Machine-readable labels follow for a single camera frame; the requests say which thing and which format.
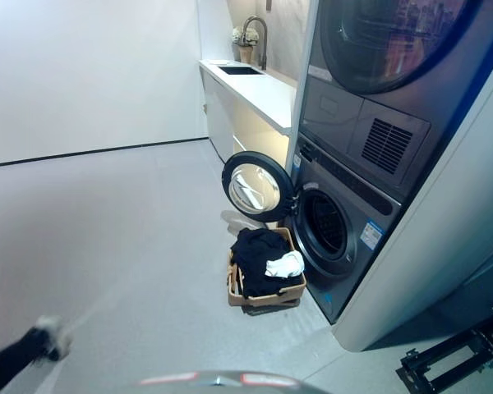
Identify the bronze arched faucet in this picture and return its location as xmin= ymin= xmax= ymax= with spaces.
xmin=242 ymin=15 xmax=270 ymax=71

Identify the grey stacked dryer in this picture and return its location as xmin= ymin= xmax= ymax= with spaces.
xmin=301 ymin=0 xmax=493 ymax=189

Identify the woven wicker laundry basket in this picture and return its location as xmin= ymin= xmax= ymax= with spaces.
xmin=227 ymin=226 xmax=307 ymax=309

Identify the black clothes pile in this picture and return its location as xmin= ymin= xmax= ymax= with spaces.
xmin=230 ymin=227 xmax=299 ymax=300

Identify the black recessed sink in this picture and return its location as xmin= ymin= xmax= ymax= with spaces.
xmin=217 ymin=63 xmax=267 ymax=77

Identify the grey front-load washing machine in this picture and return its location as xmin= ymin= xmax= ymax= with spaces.
xmin=288 ymin=133 xmax=404 ymax=326

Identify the tall white appliance cabinet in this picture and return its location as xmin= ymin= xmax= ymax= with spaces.
xmin=284 ymin=0 xmax=493 ymax=354

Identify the white flower bouquet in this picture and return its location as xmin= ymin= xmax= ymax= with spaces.
xmin=230 ymin=25 xmax=260 ymax=48

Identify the round washing machine door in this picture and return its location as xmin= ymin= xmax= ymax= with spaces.
xmin=221 ymin=150 xmax=300 ymax=225

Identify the white counter cabinet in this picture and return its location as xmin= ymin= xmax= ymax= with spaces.
xmin=197 ymin=58 xmax=299 ymax=166

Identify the silver robot torso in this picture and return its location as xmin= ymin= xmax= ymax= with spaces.
xmin=138 ymin=368 xmax=314 ymax=394

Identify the white cloth garment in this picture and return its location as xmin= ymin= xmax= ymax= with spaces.
xmin=265 ymin=250 xmax=306 ymax=280

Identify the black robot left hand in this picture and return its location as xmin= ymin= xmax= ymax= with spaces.
xmin=30 ymin=314 xmax=75 ymax=363

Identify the black metal frame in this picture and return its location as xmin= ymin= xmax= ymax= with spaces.
xmin=395 ymin=300 xmax=493 ymax=394

